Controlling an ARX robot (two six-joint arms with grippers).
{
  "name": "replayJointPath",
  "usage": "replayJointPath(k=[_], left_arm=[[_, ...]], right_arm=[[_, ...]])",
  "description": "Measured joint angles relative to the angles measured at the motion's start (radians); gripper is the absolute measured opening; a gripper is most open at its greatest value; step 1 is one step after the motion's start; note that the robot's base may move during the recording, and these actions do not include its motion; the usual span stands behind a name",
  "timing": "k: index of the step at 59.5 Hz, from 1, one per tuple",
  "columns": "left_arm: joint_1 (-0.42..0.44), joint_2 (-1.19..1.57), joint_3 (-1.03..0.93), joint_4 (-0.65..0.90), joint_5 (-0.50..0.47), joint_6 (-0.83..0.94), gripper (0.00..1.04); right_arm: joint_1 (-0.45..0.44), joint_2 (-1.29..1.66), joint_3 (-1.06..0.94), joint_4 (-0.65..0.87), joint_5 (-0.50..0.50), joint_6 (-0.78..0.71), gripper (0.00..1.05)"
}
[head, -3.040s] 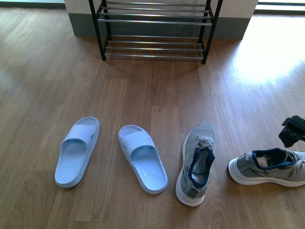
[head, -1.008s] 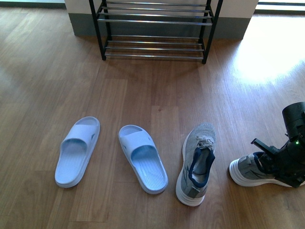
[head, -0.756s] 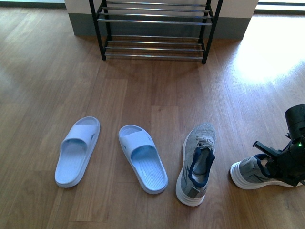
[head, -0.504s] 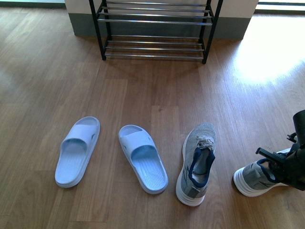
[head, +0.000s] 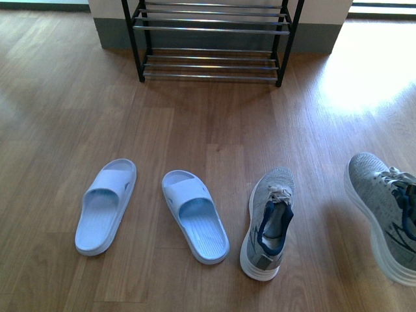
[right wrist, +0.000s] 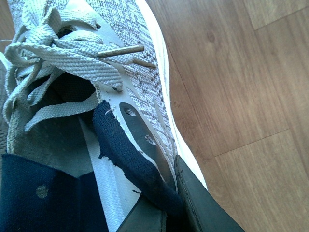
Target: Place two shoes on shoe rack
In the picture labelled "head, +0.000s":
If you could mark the light blue slipper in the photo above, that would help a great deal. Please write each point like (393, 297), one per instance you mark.
(103, 207)
(194, 210)

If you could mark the grey knit sneaker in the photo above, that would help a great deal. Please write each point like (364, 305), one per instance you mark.
(386, 196)
(271, 211)

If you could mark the black metal shoe rack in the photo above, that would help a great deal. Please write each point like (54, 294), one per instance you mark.
(212, 40)

